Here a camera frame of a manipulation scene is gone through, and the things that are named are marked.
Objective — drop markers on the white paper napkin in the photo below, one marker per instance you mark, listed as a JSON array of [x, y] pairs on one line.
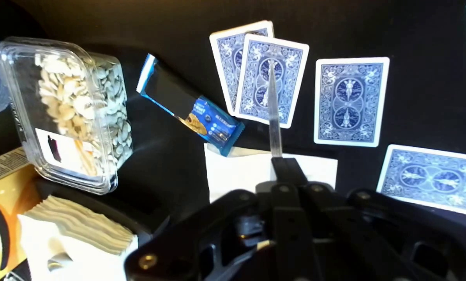
[[237, 174]]

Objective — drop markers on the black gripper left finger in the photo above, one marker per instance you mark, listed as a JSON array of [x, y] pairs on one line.
[[191, 228]]

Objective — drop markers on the clear plastic seed container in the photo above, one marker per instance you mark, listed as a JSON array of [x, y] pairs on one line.
[[71, 110]]

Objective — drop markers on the blue-backed playing card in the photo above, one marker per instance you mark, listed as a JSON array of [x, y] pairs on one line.
[[253, 78], [351, 102], [225, 57], [275, 119], [429, 180]]

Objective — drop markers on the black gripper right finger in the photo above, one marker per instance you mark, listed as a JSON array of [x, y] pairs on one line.
[[289, 219]]

